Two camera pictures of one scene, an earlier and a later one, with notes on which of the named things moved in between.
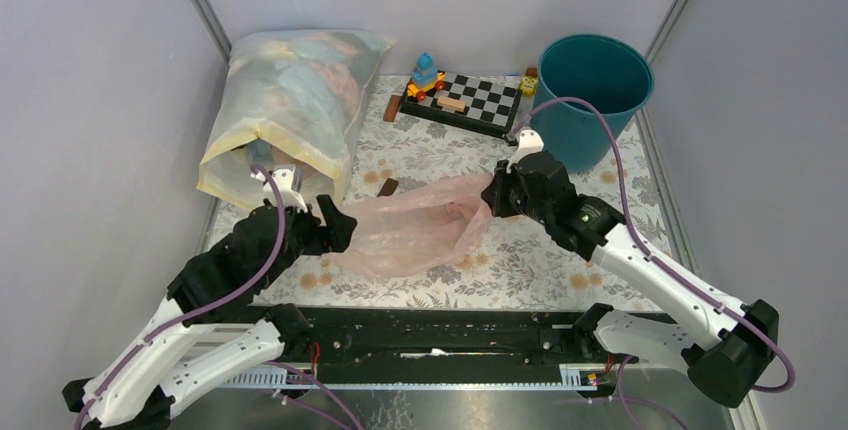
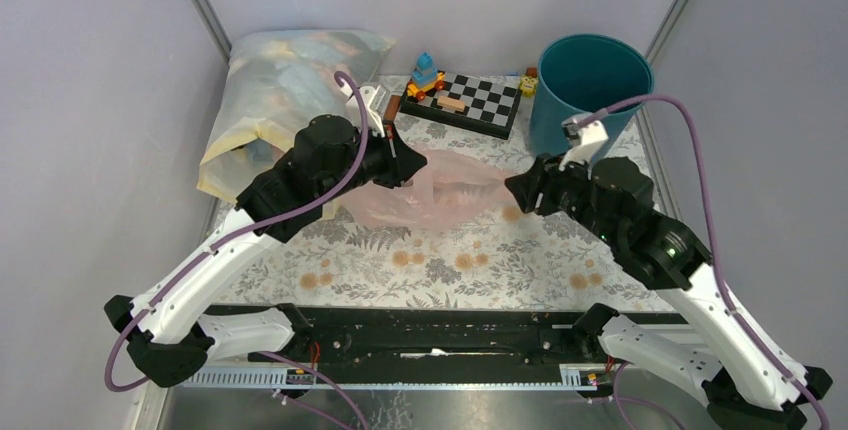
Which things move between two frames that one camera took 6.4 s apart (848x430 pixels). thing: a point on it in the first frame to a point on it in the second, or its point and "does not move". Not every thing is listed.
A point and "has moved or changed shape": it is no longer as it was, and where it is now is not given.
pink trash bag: x=437 y=222 has moved or changed shape
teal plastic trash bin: x=595 y=67 does not move
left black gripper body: x=312 y=238 to x=383 y=162
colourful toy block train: x=425 y=78 does not move
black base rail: x=451 y=338 does not move
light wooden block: x=451 y=103 does not move
